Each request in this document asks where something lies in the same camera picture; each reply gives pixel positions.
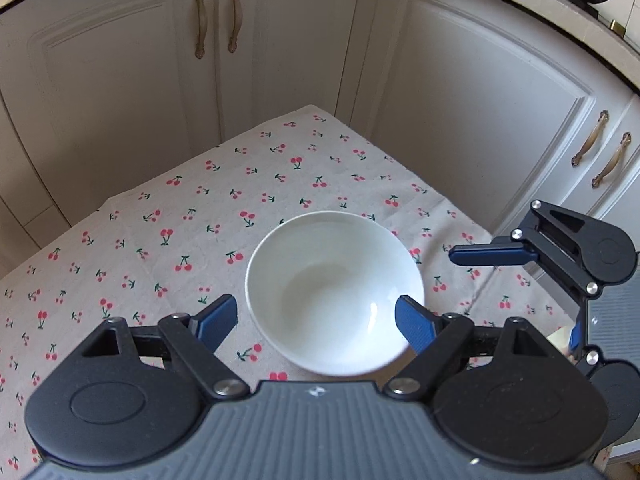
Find brass cabinet handle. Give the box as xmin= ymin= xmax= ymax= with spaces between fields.
xmin=193 ymin=0 xmax=208 ymax=60
xmin=571 ymin=109 xmax=610 ymax=168
xmin=591 ymin=132 xmax=632 ymax=189
xmin=227 ymin=0 xmax=243 ymax=54

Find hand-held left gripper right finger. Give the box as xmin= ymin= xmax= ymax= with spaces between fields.
xmin=382 ymin=295 xmax=549 ymax=402

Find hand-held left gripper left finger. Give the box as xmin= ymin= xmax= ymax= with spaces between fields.
xmin=80 ymin=294 xmax=251 ymax=402

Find white kitchen cabinets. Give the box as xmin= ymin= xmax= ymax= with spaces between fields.
xmin=0 ymin=0 xmax=640 ymax=97

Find white cabinet door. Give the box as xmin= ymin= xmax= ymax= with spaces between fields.
xmin=349 ymin=0 xmax=632 ymax=243
xmin=560 ymin=92 xmax=640 ymax=281
xmin=0 ymin=0 xmax=224 ymax=266
xmin=216 ymin=0 xmax=367 ymax=133

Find cherry-print tablecloth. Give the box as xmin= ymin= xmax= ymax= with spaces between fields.
xmin=0 ymin=104 xmax=593 ymax=480

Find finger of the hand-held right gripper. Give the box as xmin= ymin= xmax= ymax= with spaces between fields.
xmin=569 ymin=317 xmax=604 ymax=377
xmin=448 ymin=200 xmax=602 ymax=298

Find white bowl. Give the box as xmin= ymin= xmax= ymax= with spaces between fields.
xmin=547 ymin=325 xmax=576 ymax=362
xmin=244 ymin=211 xmax=426 ymax=379

